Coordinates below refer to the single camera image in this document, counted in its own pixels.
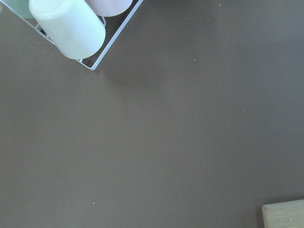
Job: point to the white plastic cup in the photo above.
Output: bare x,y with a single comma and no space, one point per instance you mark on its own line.
71,25

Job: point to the pink plastic cup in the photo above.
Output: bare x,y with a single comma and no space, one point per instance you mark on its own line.
109,8

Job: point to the green plastic cup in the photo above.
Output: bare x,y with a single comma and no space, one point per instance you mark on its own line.
21,7

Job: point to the bamboo cutting board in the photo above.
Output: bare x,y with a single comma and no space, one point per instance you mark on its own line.
284,215

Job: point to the white wire cup rack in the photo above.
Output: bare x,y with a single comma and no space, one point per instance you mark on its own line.
113,27

